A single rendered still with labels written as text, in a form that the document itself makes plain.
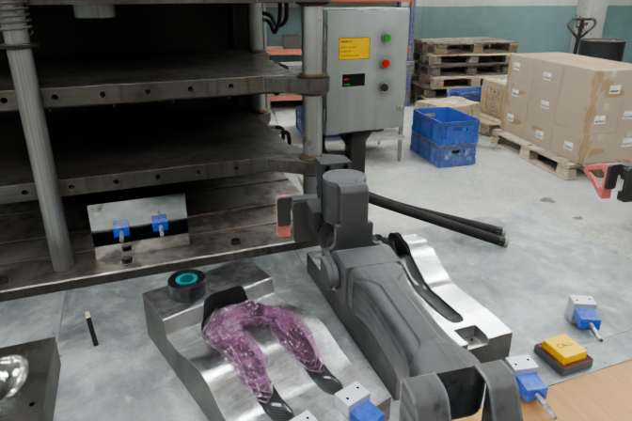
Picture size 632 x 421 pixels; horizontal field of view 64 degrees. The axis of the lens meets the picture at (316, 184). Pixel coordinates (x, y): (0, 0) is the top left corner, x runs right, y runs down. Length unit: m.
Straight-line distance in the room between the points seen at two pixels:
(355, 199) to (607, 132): 4.35
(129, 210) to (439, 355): 1.22
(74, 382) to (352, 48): 1.18
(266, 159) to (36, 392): 0.88
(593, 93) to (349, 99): 3.24
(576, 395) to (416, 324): 0.70
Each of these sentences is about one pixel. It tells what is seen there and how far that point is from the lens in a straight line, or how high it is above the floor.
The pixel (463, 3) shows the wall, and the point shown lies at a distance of 8.14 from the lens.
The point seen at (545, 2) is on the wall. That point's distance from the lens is 8.78.
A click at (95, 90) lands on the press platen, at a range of 1.47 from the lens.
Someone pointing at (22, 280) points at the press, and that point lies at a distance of 1.61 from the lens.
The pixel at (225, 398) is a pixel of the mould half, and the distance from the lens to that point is 0.94.
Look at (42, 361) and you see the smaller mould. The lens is 1.13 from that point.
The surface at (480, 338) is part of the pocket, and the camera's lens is 1.11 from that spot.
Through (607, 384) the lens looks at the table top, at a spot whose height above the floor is 0.80.
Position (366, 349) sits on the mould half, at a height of 0.82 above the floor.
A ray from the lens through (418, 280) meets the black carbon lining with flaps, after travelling 1.22.
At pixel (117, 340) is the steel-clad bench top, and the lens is 1.25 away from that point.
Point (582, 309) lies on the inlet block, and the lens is 1.33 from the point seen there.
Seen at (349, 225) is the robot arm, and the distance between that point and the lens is 0.63.
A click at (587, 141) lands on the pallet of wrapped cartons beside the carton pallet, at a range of 4.79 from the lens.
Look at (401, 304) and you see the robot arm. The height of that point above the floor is 1.23.
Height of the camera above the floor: 1.52
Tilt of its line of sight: 21 degrees down
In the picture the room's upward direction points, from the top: straight up
